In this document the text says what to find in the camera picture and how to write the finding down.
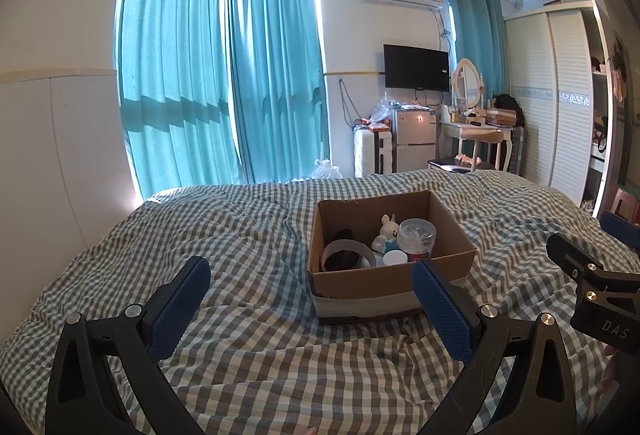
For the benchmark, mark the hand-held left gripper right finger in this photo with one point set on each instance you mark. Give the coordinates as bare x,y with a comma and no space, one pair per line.
440,310

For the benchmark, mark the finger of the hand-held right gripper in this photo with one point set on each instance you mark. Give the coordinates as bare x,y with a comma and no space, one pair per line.
620,225
575,257

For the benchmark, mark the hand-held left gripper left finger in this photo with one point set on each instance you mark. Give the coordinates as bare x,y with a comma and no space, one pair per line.
180,310

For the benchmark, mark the clear plastic jar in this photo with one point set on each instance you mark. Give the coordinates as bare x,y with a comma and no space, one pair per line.
417,235

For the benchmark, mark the cardboard box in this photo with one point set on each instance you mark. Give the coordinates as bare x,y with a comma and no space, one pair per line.
360,287

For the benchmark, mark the white rabbit figure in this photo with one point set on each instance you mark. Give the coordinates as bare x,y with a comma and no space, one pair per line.
386,229

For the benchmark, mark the grey white tape roll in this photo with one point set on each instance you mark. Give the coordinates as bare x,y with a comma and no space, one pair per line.
350,246

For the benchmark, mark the person's right hand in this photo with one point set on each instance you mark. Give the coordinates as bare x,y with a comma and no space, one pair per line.
613,370

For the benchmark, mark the pink stool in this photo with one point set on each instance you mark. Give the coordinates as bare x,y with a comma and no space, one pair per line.
625,205

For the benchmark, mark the grey checked blanket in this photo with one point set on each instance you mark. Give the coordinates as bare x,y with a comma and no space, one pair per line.
225,225

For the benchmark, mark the white louvred wardrobe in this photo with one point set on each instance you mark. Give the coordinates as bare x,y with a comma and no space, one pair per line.
550,115

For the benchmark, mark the dark cushioned stool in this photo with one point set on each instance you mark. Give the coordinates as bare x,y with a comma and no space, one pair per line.
450,164

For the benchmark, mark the wooden box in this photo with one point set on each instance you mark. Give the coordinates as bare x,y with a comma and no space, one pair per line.
500,117

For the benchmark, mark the black bag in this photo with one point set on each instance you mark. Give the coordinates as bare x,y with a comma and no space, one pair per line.
507,107

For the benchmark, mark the silver small fridge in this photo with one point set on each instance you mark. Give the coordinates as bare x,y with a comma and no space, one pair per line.
412,140

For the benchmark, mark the white suitcase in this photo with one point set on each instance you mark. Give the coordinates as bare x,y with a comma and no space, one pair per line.
370,152

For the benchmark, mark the clear plastic bag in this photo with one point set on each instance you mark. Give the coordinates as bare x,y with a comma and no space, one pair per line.
327,170

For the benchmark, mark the plastic bags on fridge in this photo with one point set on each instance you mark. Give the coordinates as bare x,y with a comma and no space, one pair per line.
382,112

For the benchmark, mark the oval white-framed mirror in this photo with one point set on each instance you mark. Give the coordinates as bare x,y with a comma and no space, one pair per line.
466,82

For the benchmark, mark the teal curtain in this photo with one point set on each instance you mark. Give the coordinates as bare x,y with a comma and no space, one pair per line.
275,65
475,30
175,65

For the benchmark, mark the black wall television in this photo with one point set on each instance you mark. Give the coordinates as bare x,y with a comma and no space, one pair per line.
415,67

